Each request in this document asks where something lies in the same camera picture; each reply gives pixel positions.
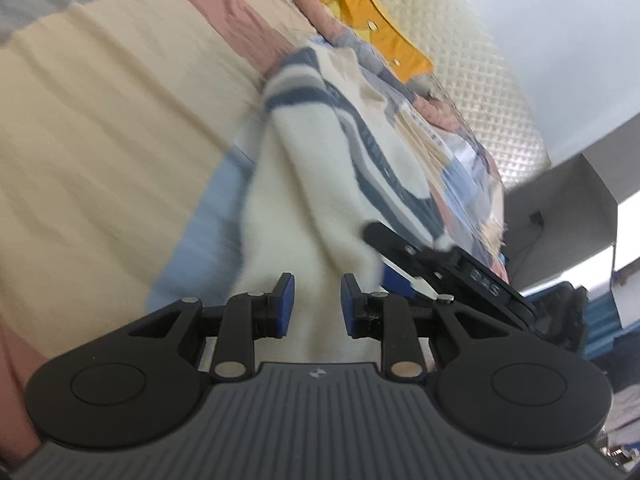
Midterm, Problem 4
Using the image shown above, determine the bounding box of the cream striped knit sweater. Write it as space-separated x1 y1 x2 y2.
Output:
145 45 446 366

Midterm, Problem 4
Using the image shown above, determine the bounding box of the patchwork checked duvet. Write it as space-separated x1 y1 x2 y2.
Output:
0 0 508 461

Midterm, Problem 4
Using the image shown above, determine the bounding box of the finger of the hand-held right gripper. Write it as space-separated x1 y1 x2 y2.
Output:
362 222 453 281

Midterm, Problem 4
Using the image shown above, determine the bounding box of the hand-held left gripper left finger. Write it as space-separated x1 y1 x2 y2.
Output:
127 273 296 381

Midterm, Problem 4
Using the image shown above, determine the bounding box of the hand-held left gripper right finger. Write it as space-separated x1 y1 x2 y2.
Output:
341 274 503 381

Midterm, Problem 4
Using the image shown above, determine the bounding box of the yellow crown print pillow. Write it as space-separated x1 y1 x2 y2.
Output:
306 0 435 83

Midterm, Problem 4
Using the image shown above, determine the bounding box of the cream quilted headboard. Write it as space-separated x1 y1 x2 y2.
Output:
350 0 551 191

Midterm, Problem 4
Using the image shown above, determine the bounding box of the blue chair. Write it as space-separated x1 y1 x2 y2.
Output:
565 282 640 361

